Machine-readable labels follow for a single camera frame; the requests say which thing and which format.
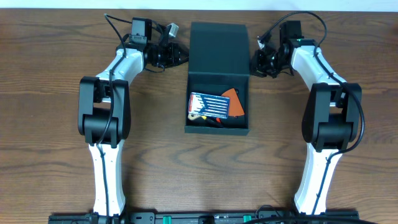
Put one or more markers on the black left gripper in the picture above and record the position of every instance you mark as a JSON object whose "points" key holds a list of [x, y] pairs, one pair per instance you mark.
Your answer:
{"points": [[171, 55]]}

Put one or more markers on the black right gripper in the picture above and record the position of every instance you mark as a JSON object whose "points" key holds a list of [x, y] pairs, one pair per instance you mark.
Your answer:
{"points": [[257, 66]]}

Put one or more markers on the dark green box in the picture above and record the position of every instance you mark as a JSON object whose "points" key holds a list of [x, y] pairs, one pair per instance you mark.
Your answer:
{"points": [[218, 62]]}

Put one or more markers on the orange scraper wooden handle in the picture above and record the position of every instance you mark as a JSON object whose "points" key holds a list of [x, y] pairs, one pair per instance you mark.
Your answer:
{"points": [[235, 107]]}

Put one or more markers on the blue precision screwdriver set case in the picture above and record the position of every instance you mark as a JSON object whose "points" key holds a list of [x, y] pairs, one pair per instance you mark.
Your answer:
{"points": [[208, 105]]}

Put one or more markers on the black yellow screwdriver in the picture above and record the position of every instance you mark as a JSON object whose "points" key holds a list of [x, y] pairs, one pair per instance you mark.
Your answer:
{"points": [[212, 122]]}

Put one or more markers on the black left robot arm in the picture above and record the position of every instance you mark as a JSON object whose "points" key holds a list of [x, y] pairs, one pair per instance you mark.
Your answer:
{"points": [[104, 109]]}

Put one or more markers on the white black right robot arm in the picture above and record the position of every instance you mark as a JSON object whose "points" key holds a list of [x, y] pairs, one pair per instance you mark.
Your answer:
{"points": [[333, 120]]}

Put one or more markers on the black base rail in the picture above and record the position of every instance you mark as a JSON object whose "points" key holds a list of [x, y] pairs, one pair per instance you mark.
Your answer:
{"points": [[278, 217]]}

